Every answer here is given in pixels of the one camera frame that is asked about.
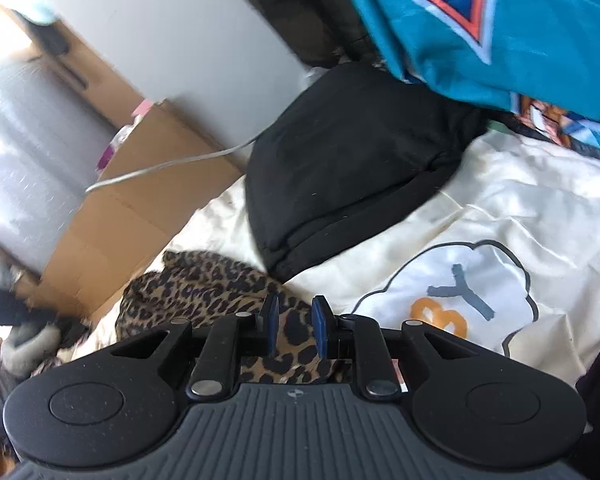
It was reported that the leopard print skirt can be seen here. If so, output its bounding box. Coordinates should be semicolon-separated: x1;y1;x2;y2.
114;250;352;385

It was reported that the folded black garment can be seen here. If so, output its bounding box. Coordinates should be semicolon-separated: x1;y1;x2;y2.
245;63;488;282

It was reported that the flattened brown cardboard box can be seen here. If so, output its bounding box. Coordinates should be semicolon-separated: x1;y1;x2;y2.
15;102;242;318

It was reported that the cream bear print blanket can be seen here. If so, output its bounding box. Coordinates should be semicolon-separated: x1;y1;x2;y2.
86;128;600;384

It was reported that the grey upright panel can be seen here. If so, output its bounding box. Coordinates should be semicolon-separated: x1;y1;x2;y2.
0;61;116;273

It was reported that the blue patterned fabric bag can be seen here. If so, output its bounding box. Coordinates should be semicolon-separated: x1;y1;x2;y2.
351;0;600;158

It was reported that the white power cable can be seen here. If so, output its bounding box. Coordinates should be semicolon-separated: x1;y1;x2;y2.
84;129;272;195

